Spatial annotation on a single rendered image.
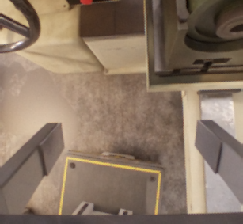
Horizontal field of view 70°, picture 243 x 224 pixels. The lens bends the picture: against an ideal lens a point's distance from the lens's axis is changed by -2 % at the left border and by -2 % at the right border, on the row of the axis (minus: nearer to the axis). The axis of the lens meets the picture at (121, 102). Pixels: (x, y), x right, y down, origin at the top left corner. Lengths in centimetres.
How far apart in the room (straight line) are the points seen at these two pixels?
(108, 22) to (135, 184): 101
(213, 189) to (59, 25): 116
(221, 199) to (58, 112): 139
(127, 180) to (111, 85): 80
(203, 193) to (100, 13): 104
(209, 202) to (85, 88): 127
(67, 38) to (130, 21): 38
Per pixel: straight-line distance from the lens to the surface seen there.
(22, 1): 38
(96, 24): 111
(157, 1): 65
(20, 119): 194
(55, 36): 119
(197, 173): 87
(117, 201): 132
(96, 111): 160
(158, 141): 153
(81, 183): 135
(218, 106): 84
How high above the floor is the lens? 152
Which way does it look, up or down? 79 degrees down
